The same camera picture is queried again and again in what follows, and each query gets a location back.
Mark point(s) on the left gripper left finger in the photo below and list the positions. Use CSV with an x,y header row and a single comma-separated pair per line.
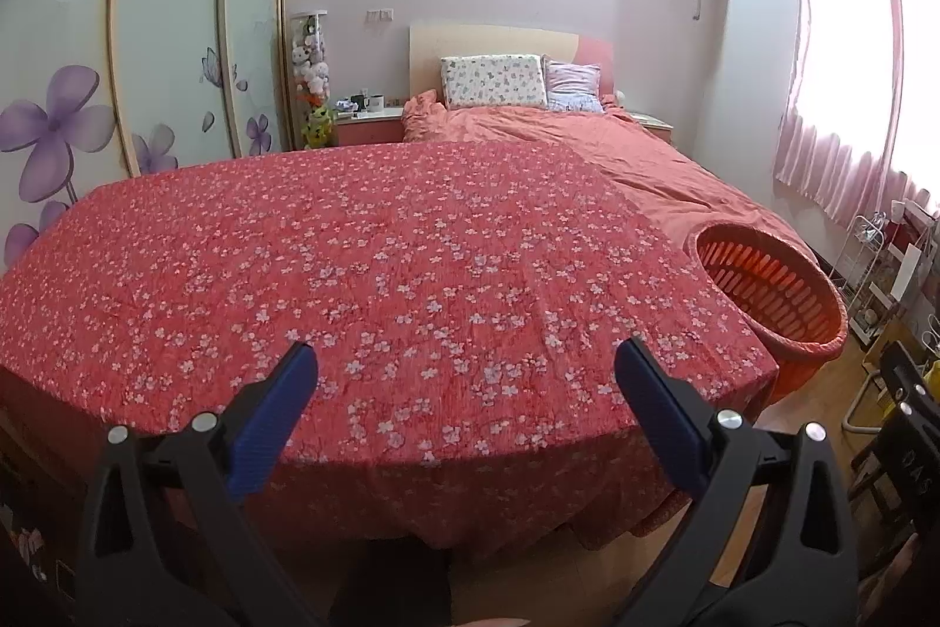
x,y
165,538

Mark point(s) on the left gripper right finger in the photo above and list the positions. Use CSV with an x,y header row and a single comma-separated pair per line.
x,y
768,538

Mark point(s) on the orange plastic laundry basket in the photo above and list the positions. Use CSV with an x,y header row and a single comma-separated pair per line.
x,y
791,306

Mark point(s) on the coral pink duvet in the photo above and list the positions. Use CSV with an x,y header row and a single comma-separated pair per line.
x,y
671,189

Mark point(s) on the red floral bedspread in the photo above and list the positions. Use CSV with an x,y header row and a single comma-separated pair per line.
x,y
464,301

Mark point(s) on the green frog plush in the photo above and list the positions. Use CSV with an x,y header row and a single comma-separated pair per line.
x,y
319,128

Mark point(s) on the pink curtain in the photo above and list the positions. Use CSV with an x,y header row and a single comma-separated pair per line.
x,y
860,125

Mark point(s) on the pink bedside table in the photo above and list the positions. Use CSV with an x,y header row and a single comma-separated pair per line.
x,y
383,126

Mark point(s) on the white mug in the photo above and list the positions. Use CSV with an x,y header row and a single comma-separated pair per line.
x,y
376,101

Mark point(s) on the striped pink pillow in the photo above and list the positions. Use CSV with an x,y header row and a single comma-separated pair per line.
x,y
572,86

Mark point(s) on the floral sliding wardrobe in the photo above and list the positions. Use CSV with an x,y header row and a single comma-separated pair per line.
x,y
96,91

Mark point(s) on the plush toy display tube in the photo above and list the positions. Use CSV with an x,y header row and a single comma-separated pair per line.
x,y
310,72

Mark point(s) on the floral white pillow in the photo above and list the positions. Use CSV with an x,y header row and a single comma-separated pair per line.
x,y
493,80

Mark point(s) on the white wire rack shelf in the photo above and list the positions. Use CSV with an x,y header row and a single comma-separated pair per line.
x,y
887,269

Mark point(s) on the wall power outlet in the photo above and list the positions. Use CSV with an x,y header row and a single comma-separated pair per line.
x,y
380,15

